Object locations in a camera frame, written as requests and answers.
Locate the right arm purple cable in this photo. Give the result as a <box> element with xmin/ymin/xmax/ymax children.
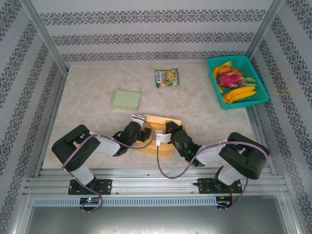
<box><xmin>156</xmin><ymin>141</ymin><xmax>271</xmax><ymax>211</ymax></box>

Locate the aluminium frame post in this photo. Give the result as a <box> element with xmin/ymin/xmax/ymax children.
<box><xmin>244</xmin><ymin>0</ymin><xmax>285</xmax><ymax>59</ymax></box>
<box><xmin>19</xmin><ymin>0</ymin><xmax>69</xmax><ymax>74</ymax></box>

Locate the yellow banana bunch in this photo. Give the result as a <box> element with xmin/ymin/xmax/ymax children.
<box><xmin>222</xmin><ymin>85</ymin><xmax>258</xmax><ymax>105</ymax></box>

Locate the pink dragon fruit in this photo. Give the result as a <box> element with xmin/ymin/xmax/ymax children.
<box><xmin>216</xmin><ymin>69</ymin><xmax>246</xmax><ymax>89</ymax></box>

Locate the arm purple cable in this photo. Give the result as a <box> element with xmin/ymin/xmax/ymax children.
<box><xmin>156</xmin><ymin>141</ymin><xmax>271</xmax><ymax>211</ymax></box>
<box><xmin>61</xmin><ymin>119</ymin><xmax>154</xmax><ymax>213</ymax></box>

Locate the grey metal panel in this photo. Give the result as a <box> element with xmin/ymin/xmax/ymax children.
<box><xmin>14</xmin><ymin>195</ymin><xmax>303</xmax><ymax>234</ymax></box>

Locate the green paper box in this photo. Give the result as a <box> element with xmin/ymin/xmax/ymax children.
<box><xmin>111</xmin><ymin>89</ymin><xmax>142</xmax><ymax>111</ymax></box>

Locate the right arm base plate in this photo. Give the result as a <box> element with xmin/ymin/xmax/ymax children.
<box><xmin>197</xmin><ymin>177</ymin><xmax>243</xmax><ymax>195</ymax></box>

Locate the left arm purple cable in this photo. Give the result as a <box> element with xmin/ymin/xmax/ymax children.
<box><xmin>61</xmin><ymin>119</ymin><xmax>154</xmax><ymax>213</ymax></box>

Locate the aluminium mounting rail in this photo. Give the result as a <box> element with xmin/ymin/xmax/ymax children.
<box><xmin>23</xmin><ymin>167</ymin><xmax>286</xmax><ymax>195</ymax></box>

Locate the orange yellow mango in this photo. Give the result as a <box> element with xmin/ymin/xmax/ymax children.
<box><xmin>212</xmin><ymin>66</ymin><xmax>224</xmax><ymax>94</ymax></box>

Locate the orange paper box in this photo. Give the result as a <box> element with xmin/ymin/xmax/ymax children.
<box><xmin>135</xmin><ymin>114</ymin><xmax>188</xmax><ymax>158</ymax></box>

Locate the green candy bag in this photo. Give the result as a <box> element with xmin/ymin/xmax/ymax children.
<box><xmin>155</xmin><ymin>67</ymin><xmax>180</xmax><ymax>89</ymax></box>

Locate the teal plastic basket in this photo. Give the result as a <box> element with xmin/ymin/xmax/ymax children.
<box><xmin>206</xmin><ymin>55</ymin><xmax>270</xmax><ymax>110</ymax></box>

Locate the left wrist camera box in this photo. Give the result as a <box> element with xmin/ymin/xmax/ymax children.
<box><xmin>130</xmin><ymin>114</ymin><xmax>147</xmax><ymax>128</ymax></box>

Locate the grey slotted cable duct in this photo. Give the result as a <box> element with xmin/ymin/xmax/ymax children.
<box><xmin>33</xmin><ymin>196</ymin><xmax>217</xmax><ymax>207</ymax></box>

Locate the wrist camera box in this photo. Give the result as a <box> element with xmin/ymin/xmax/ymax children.
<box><xmin>130</xmin><ymin>114</ymin><xmax>147</xmax><ymax>128</ymax></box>
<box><xmin>153</xmin><ymin>130</ymin><xmax>173</xmax><ymax>149</ymax></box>

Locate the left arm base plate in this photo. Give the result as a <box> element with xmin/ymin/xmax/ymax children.
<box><xmin>68</xmin><ymin>179</ymin><xmax>113</xmax><ymax>195</ymax></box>

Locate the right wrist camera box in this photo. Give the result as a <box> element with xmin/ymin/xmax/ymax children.
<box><xmin>153</xmin><ymin>130</ymin><xmax>173</xmax><ymax>149</ymax></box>

